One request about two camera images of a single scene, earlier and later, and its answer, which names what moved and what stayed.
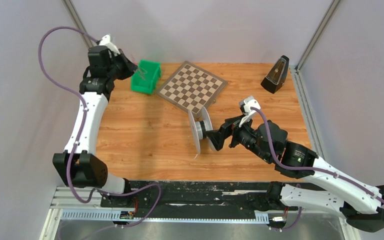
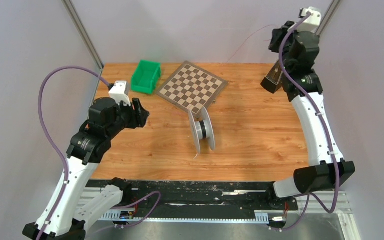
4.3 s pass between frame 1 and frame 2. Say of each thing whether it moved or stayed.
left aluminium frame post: stayed
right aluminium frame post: stayed
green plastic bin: stayed
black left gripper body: moved
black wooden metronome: stayed
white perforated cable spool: stayed
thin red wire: moved
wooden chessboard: stayed
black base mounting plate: stayed
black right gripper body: moved
